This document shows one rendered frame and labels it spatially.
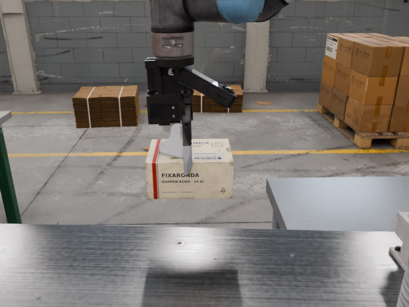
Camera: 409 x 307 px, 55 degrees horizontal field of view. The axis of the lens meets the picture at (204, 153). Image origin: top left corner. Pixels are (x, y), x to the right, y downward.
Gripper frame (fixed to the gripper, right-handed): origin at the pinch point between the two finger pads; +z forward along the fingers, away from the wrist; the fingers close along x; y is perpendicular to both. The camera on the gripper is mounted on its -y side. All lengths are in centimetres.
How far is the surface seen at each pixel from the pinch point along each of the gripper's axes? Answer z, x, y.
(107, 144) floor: 98, -271, 81
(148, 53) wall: 46, -482, 61
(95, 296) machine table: 17.2, 17.9, 16.7
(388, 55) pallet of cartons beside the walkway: 21, -256, -163
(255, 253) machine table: 17.9, 7.0, -12.5
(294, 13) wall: -1, -482, -138
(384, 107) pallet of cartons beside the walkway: 66, -256, -167
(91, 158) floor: 98, -238, 88
